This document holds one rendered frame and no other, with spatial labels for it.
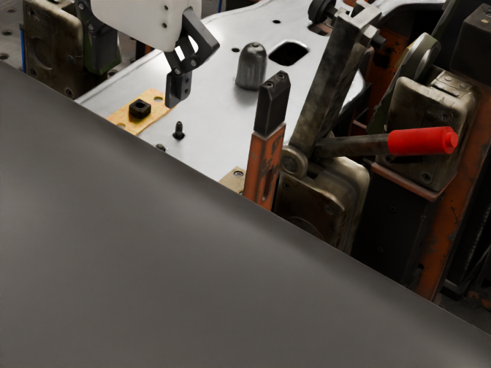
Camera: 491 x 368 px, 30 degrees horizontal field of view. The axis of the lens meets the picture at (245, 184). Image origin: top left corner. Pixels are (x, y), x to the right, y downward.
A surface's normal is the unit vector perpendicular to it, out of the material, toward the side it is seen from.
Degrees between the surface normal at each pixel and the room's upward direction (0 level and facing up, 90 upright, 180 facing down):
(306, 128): 90
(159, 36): 93
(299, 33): 0
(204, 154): 0
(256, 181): 90
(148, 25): 94
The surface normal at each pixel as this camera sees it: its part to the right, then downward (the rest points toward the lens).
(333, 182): 0.11, -0.74
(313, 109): -0.58, 0.50
